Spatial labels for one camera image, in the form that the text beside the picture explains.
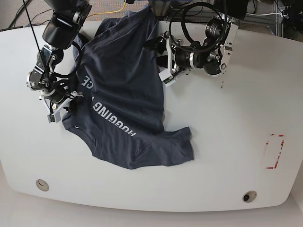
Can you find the table grommet hole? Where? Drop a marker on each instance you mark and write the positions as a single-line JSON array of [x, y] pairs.
[[42, 185], [249, 196]]

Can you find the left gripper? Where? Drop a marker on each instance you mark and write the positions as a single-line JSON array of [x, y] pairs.
[[171, 59]]

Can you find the dark blue t-shirt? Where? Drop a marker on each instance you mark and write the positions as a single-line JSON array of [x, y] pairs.
[[119, 115]]

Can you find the red tape rectangle marking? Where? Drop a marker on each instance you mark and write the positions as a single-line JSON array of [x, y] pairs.
[[273, 150]]

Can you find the right table grommet hole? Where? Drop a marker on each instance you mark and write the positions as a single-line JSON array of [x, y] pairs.
[[249, 196]]

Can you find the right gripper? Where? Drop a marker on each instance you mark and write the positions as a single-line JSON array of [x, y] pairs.
[[55, 102]]

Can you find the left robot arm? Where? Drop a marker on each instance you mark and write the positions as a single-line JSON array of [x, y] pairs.
[[212, 55]]

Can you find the left table grommet hole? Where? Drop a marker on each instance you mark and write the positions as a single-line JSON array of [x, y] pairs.
[[42, 185]]

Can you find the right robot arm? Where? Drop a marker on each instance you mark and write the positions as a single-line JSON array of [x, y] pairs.
[[56, 89]]

